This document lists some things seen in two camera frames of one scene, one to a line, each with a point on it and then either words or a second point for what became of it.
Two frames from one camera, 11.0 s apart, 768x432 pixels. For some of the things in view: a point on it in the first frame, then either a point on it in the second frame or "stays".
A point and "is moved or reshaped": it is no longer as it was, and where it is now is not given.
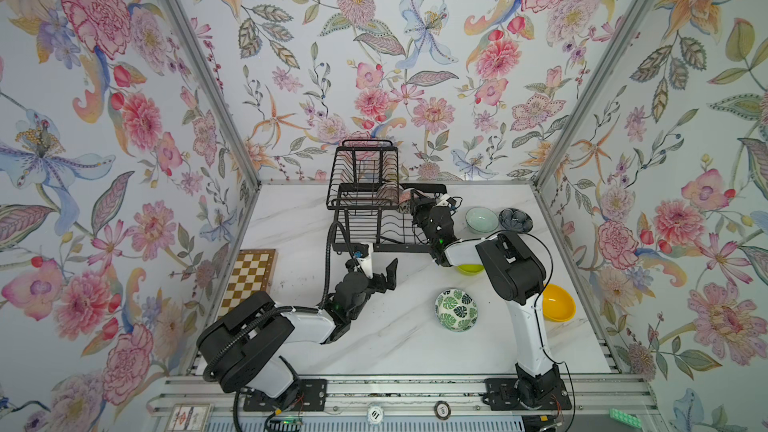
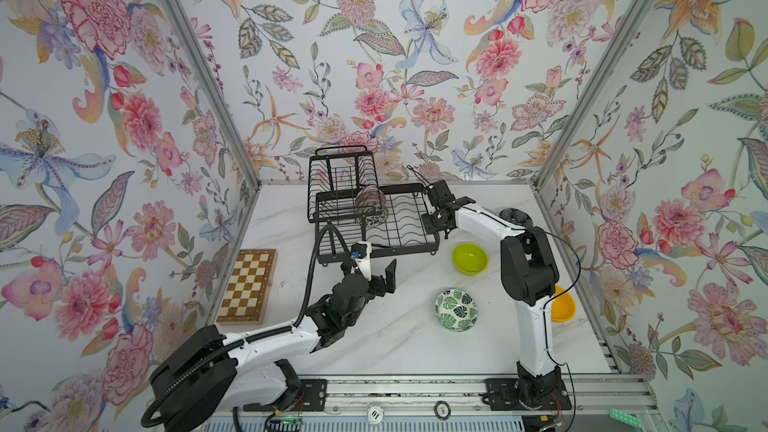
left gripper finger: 391,272 stays
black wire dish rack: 369,201 is moved or reshaped
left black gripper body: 376,285 stays
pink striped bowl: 406,195 → 370,194
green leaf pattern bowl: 456,309 stays
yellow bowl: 558,304 stays
